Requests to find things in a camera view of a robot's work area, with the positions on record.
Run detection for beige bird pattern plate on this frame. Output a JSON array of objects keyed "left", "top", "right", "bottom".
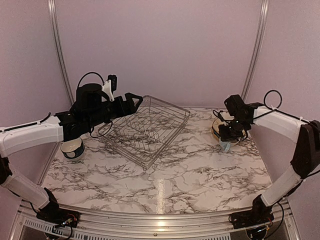
[{"left": 211, "top": 118, "right": 228, "bottom": 135}]

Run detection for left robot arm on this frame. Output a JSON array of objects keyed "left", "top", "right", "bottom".
[{"left": 0, "top": 83, "right": 143, "bottom": 223}]

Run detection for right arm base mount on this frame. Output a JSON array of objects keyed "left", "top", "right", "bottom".
[{"left": 228, "top": 210, "right": 274, "bottom": 229}]

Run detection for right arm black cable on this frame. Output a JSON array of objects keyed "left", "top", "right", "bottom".
[{"left": 252, "top": 89, "right": 311, "bottom": 123}]

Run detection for dark teal dotted bowl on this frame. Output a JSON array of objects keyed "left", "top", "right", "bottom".
[{"left": 60, "top": 137, "right": 85, "bottom": 160}]

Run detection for light blue mug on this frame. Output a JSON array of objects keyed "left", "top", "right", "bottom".
[{"left": 219, "top": 139, "right": 238, "bottom": 153}]

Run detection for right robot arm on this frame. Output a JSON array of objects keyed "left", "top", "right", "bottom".
[{"left": 213, "top": 94, "right": 320, "bottom": 228}]

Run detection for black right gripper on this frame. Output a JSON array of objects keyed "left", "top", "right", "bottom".
[{"left": 218, "top": 116, "right": 250, "bottom": 142}]

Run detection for blue polka dot plate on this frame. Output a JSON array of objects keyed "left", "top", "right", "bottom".
[{"left": 211, "top": 126, "right": 221, "bottom": 140}]

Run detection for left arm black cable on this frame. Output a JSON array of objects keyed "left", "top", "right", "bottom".
[{"left": 37, "top": 72, "right": 113, "bottom": 139}]

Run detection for right aluminium frame post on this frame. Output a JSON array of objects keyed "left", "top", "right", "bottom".
[{"left": 241, "top": 0, "right": 270, "bottom": 101}]

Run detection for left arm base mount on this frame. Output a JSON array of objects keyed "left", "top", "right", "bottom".
[{"left": 36, "top": 208, "right": 80, "bottom": 228}]

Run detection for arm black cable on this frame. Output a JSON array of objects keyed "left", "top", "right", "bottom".
[
  {"left": 37, "top": 72, "right": 113, "bottom": 139},
  {"left": 252, "top": 89, "right": 311, "bottom": 123}
]

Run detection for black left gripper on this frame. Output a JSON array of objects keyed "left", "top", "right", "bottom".
[{"left": 85, "top": 92, "right": 143, "bottom": 129}]

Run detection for aluminium frame post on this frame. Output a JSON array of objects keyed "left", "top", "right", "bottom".
[
  {"left": 241, "top": 0, "right": 270, "bottom": 101},
  {"left": 47, "top": 0, "right": 75, "bottom": 105}
]

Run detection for wire dish rack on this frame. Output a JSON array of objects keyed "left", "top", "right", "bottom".
[{"left": 96, "top": 95, "right": 191, "bottom": 170}]

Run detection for left aluminium frame post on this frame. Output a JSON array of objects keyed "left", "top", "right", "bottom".
[{"left": 47, "top": 0, "right": 75, "bottom": 105}]

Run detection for front aluminium rail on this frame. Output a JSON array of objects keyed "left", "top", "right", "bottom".
[{"left": 10, "top": 201, "right": 301, "bottom": 240}]

